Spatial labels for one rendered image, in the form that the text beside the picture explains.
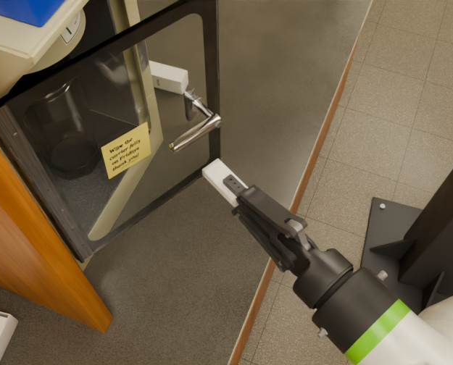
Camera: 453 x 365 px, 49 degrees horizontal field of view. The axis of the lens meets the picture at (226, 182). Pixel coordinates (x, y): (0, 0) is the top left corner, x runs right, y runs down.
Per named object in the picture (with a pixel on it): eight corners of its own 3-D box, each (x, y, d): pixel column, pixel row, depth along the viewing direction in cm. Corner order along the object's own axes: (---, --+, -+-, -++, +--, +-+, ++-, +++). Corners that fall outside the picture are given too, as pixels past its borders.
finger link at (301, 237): (306, 271, 61) (313, 255, 56) (277, 241, 63) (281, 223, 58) (319, 259, 62) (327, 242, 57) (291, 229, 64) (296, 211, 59)
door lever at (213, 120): (154, 136, 74) (152, 126, 72) (204, 104, 77) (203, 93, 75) (176, 159, 72) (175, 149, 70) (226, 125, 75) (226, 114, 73)
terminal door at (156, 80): (82, 257, 85) (-15, 106, 51) (218, 161, 95) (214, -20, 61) (85, 260, 85) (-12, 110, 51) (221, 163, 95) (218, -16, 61)
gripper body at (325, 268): (348, 282, 65) (298, 234, 69) (363, 258, 58) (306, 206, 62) (308, 320, 63) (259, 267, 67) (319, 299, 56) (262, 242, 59)
